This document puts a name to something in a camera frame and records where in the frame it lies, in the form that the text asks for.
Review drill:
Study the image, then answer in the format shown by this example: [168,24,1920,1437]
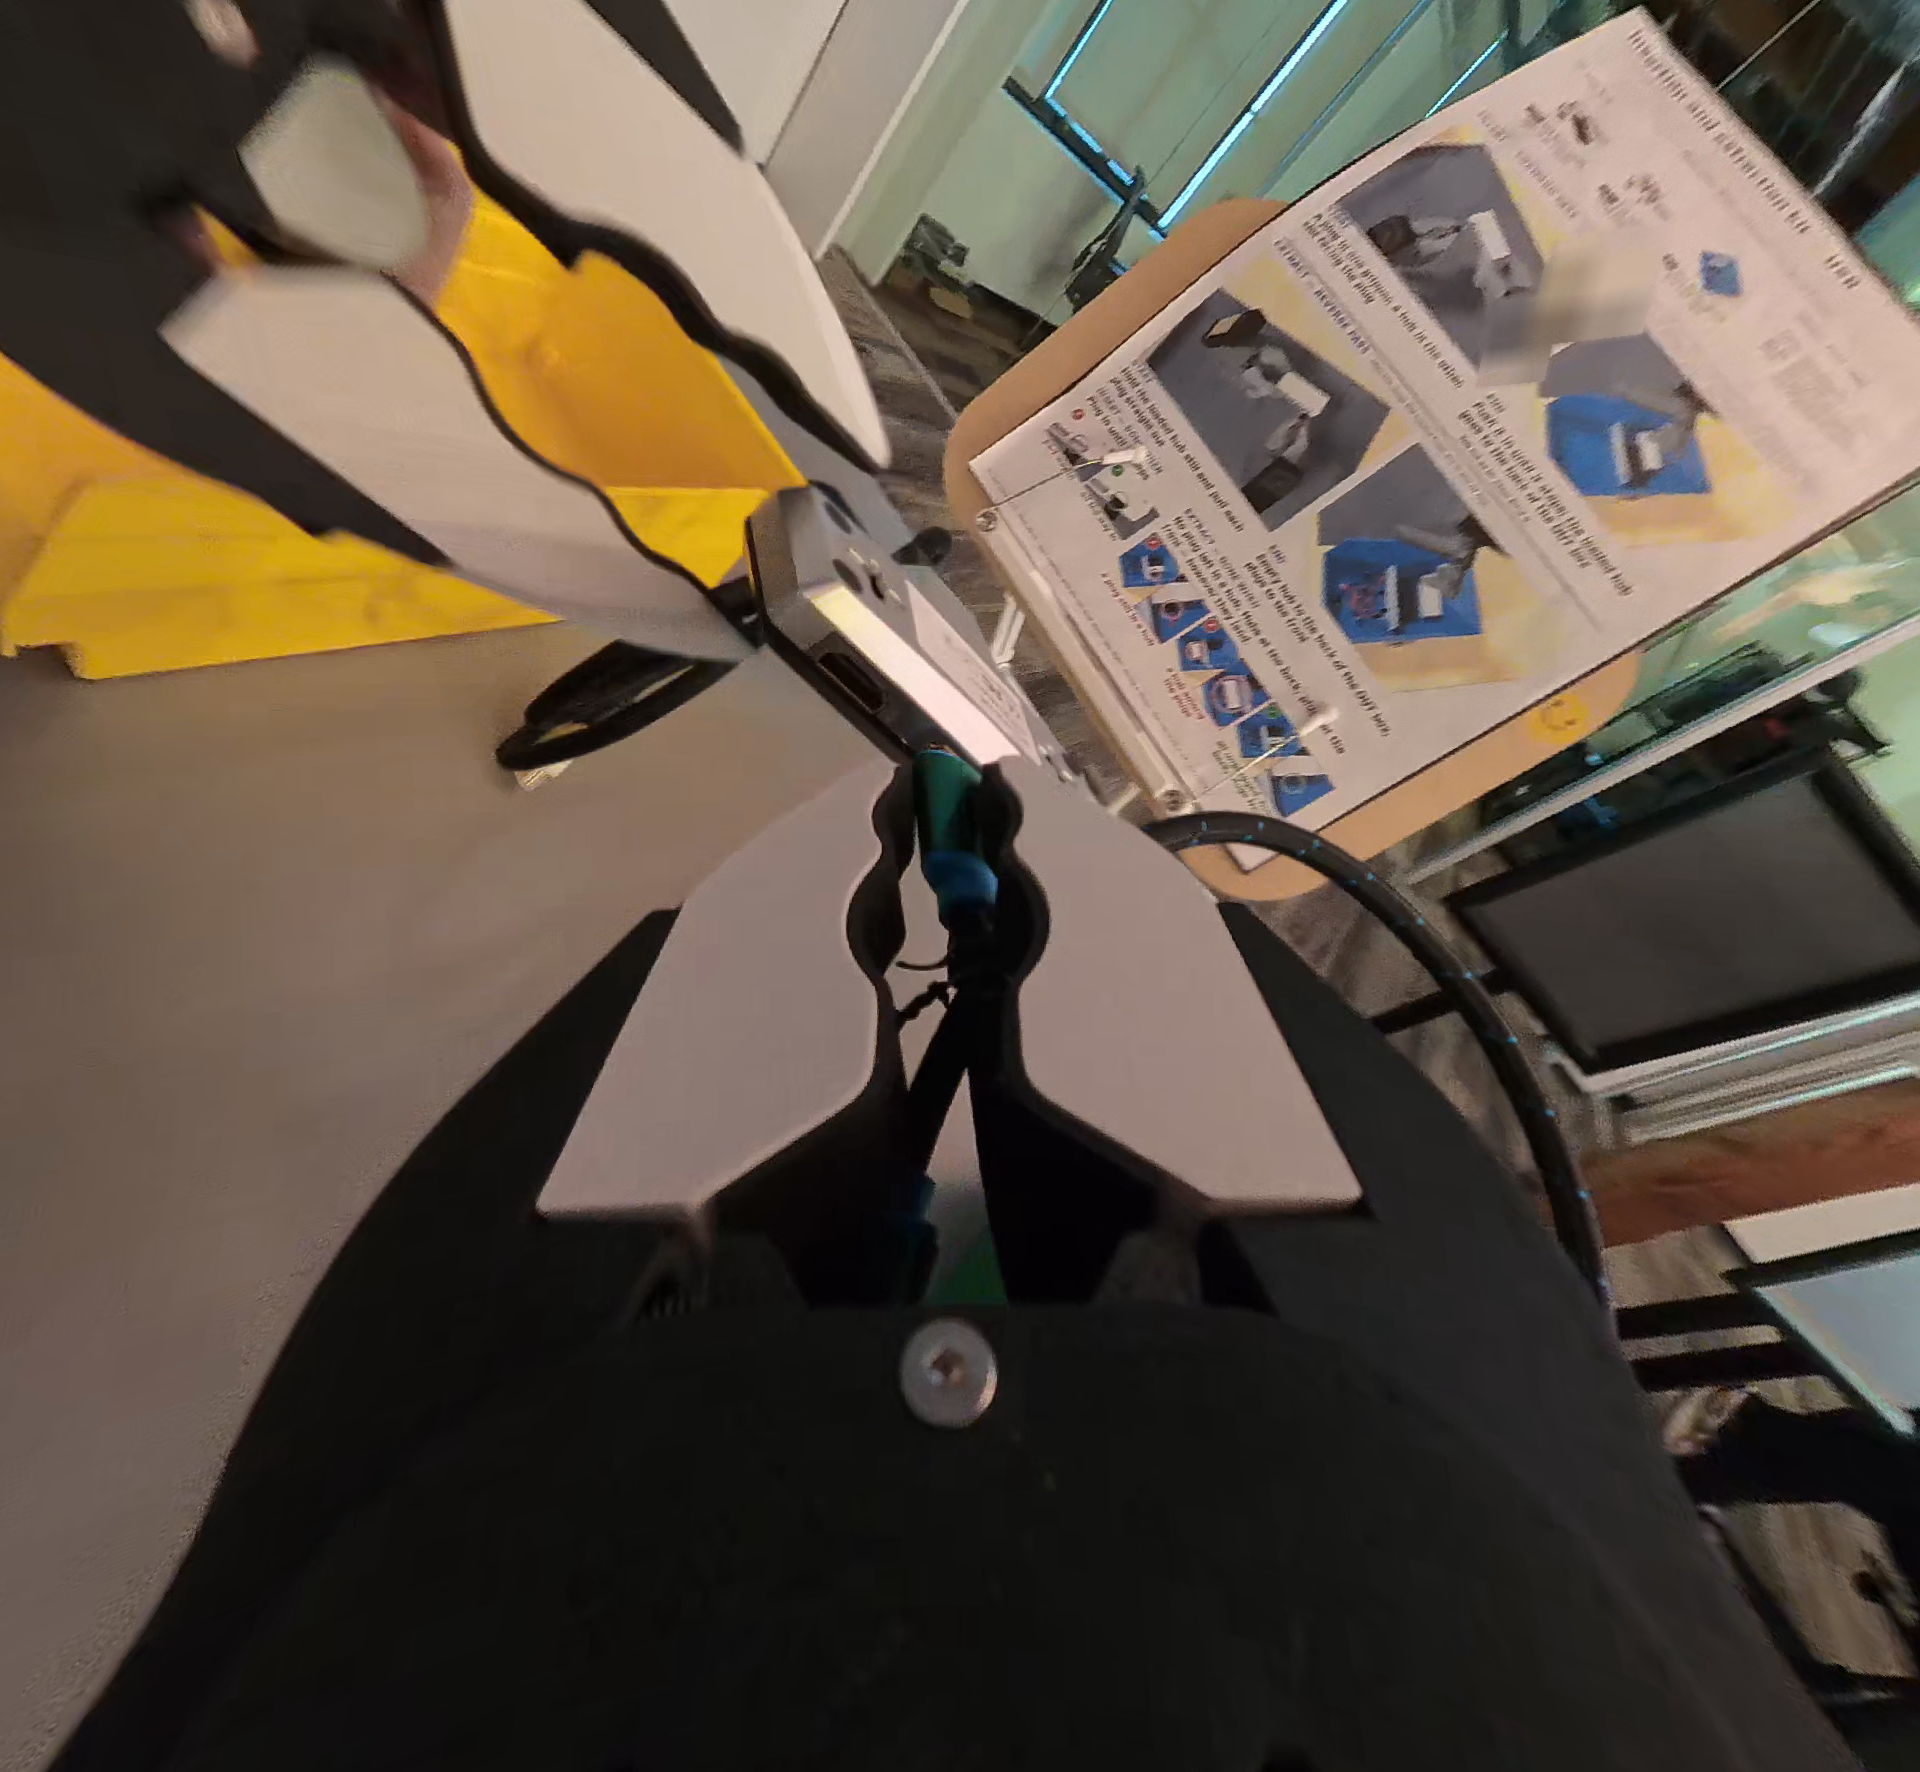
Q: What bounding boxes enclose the yellow plastic bin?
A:
[0,188,813,684]

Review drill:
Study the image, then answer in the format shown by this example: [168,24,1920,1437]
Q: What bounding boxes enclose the printed instruction sheet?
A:
[968,10,1920,871]

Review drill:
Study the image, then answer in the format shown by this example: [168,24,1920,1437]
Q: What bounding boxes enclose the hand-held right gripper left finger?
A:
[540,761,909,1229]

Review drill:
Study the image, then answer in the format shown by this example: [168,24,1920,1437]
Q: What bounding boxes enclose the person's left hand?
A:
[376,137,480,303]

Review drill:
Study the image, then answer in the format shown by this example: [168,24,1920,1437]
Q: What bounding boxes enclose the braided hdmi cable green plugs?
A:
[889,753,1618,1309]

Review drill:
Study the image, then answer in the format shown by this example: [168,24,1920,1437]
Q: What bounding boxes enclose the silver port hub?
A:
[744,482,1057,779]

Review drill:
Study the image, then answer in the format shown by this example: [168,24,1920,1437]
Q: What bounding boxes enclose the instruction sheet on stand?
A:
[944,197,1681,901]

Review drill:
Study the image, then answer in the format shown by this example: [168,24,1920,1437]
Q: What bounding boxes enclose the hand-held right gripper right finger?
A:
[991,769,1370,1229]

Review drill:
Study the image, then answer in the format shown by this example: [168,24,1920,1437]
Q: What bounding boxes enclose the black monitor on stand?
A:
[1440,753,1920,1078]

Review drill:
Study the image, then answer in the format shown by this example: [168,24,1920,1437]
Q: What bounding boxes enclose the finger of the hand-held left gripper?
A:
[158,259,758,671]
[432,0,891,479]

